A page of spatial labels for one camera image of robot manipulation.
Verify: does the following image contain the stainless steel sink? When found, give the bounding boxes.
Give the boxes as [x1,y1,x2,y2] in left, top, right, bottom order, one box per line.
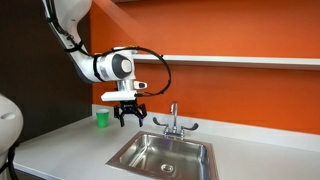
[105,130,220,180]

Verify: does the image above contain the long white wall shelf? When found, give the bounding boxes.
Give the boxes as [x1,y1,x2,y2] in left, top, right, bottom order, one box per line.
[94,52,320,71]

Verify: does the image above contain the round metal sink drain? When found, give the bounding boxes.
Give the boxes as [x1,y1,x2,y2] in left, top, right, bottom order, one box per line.
[160,163,174,174]

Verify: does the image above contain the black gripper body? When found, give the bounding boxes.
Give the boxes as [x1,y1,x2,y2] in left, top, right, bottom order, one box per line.
[113,99,148,120]

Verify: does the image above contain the green plastic cup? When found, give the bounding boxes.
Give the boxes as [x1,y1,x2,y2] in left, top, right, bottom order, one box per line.
[95,108,111,129]

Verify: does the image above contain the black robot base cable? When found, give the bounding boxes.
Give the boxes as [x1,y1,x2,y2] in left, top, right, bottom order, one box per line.
[0,142,20,180]

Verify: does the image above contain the chrome two-handle faucet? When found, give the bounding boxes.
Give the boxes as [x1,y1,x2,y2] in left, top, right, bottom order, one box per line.
[152,101,200,141]

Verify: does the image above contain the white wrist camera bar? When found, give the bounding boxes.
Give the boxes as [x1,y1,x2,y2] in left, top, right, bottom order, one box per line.
[100,89,138,103]

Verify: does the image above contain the dark wood cabinet panel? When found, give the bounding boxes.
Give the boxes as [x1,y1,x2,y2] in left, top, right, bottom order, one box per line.
[0,0,95,143]

